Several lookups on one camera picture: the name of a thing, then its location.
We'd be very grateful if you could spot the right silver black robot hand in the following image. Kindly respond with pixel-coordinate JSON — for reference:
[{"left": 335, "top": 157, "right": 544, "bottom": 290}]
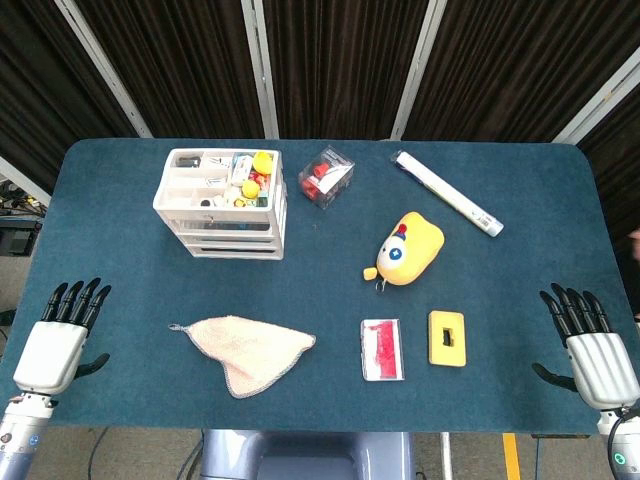
[{"left": 531, "top": 282, "right": 640, "bottom": 413}]

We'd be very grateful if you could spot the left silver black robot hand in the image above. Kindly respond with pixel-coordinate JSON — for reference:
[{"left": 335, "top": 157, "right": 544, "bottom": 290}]
[{"left": 13, "top": 277, "right": 112, "bottom": 396}]

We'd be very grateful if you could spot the light pink knitted cloth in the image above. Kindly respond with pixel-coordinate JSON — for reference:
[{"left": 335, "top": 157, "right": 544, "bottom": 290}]
[{"left": 168, "top": 314, "right": 318, "bottom": 400}]

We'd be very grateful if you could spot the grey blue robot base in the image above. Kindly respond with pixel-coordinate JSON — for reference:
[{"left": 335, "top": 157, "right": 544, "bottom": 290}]
[{"left": 199, "top": 429, "right": 416, "bottom": 480}]

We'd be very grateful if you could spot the black equipment box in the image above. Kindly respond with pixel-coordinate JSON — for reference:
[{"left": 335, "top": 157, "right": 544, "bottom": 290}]
[{"left": 0, "top": 223, "right": 40, "bottom": 257}]

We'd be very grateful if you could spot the yellow sponge with rectangular hole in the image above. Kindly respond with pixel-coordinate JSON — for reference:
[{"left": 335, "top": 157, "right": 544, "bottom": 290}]
[{"left": 427, "top": 309, "right": 469, "bottom": 369}]

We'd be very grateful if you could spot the white plastic drawer organizer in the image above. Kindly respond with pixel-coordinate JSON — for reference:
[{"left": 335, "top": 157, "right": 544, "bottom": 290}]
[{"left": 152, "top": 147, "right": 289, "bottom": 262}]

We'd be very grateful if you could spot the red ink pad clear case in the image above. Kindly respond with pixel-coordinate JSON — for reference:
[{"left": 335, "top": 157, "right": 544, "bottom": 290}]
[{"left": 359, "top": 317, "right": 406, "bottom": 383}]

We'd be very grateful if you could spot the yellow plush toy with keyring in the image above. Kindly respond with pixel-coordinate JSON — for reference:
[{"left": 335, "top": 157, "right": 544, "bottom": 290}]
[{"left": 362, "top": 210, "right": 446, "bottom": 294}]

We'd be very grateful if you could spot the white rolled paper tube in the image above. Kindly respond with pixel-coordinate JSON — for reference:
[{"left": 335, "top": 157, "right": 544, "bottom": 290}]
[{"left": 389, "top": 150, "right": 506, "bottom": 239}]

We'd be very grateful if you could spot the clear box with red pieces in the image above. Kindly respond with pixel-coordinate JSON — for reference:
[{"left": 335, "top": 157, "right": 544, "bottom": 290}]
[{"left": 297, "top": 144, "right": 356, "bottom": 211}]

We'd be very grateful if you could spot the dark brown curtain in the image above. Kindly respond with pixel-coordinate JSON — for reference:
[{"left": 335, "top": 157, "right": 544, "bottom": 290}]
[{"left": 0, "top": 0, "right": 640, "bottom": 241}]

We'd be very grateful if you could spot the white metal frame post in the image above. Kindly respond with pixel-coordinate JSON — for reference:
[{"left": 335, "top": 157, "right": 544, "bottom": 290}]
[
  {"left": 53, "top": 0, "right": 153, "bottom": 140},
  {"left": 0, "top": 156, "right": 52, "bottom": 207},
  {"left": 240, "top": 0, "right": 280, "bottom": 140},
  {"left": 551, "top": 58, "right": 640, "bottom": 145},
  {"left": 389, "top": 0, "right": 444, "bottom": 142}
]

